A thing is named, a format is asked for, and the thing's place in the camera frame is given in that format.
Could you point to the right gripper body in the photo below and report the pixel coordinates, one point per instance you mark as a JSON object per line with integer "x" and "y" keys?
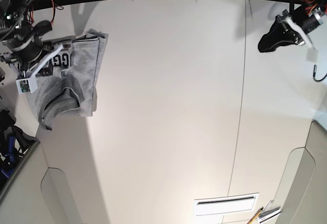
{"x": 33, "y": 55}

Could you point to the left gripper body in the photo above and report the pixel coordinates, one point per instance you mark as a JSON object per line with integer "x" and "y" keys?
{"x": 308, "y": 21}

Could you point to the grey T-shirt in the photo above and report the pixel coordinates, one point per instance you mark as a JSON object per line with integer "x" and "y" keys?
{"x": 70, "y": 89}

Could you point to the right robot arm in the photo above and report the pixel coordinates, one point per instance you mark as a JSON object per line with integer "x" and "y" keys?
{"x": 23, "y": 37}

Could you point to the blue and black clutter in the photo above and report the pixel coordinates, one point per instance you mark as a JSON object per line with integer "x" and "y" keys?
{"x": 14, "y": 145}

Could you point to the white slotted vent plate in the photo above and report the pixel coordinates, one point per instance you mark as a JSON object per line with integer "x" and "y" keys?
{"x": 225, "y": 205}

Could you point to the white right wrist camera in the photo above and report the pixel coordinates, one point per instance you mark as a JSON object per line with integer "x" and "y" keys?
{"x": 26, "y": 85}

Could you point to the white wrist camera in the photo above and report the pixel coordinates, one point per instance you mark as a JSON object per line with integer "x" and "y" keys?
{"x": 26, "y": 85}
{"x": 312, "y": 55}

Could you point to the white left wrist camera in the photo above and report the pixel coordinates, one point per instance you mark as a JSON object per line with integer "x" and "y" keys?
{"x": 312, "y": 55}

